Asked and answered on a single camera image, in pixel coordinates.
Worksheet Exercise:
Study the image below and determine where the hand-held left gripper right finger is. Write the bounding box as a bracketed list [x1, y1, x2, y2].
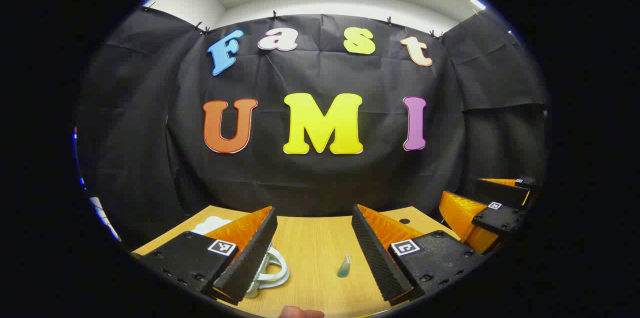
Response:
[351, 204, 488, 307]

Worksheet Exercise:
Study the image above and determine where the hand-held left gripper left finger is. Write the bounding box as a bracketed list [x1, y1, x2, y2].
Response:
[131, 206, 279, 306]

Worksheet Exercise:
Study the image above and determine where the white suitcase with handles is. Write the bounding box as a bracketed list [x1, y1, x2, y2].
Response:
[191, 215, 291, 300]

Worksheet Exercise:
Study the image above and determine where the black backdrop cloth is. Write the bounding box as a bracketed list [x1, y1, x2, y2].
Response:
[75, 5, 551, 249]

